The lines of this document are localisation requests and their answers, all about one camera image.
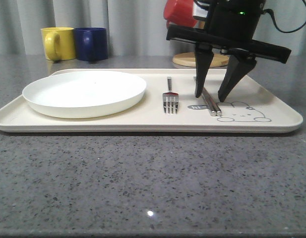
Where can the cream rabbit serving tray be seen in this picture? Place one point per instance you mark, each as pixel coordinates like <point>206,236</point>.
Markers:
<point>249,108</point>

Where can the wooden mug tree stand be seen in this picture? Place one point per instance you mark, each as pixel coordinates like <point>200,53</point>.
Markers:
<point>188,59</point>

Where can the yellow mug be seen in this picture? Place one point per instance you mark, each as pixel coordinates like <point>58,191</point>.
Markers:
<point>58,43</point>

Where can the white round plate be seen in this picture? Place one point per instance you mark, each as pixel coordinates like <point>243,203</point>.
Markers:
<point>84,94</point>

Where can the red mug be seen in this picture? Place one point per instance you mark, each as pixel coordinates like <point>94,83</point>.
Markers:
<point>179,12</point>

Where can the grey curtain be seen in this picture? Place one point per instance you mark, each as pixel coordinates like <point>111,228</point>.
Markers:
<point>135,27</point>

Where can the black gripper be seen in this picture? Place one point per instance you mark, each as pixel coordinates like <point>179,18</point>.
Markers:
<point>229,25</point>

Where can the dark blue mug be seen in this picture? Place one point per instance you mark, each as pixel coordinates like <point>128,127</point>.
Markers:
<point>91,43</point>

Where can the silver metal fork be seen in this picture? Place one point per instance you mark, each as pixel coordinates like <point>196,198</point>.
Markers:
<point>170,99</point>

